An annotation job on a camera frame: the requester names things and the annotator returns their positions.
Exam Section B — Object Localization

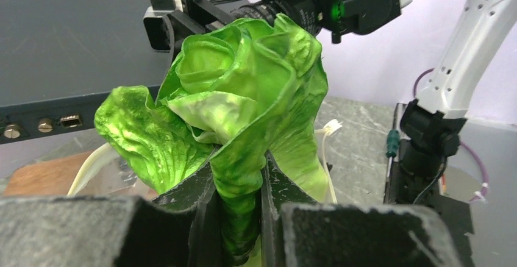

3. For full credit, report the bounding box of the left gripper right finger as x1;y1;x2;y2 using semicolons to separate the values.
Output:
261;152;462;266

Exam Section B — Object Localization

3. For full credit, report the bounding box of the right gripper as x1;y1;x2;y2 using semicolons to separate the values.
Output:
143;0;236;57

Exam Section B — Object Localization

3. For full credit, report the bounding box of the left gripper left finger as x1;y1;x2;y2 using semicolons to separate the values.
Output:
0;158;221;267

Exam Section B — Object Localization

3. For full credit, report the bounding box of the polka dot zip bag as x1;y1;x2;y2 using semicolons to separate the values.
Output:
66;119;344;205

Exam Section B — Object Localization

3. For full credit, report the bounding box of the green lettuce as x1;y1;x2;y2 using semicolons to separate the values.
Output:
94;14;328;266

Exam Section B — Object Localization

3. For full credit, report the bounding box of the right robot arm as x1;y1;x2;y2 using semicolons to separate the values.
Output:
144;0;516;204

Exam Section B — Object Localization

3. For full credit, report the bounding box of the wooden board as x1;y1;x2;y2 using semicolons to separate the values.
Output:
2;150;159;200

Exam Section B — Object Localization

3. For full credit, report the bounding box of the dark rack server box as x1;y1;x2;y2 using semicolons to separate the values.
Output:
1;0;171;144

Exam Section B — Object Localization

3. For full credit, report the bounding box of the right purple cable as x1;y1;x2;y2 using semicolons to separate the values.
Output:
412;67;490;204

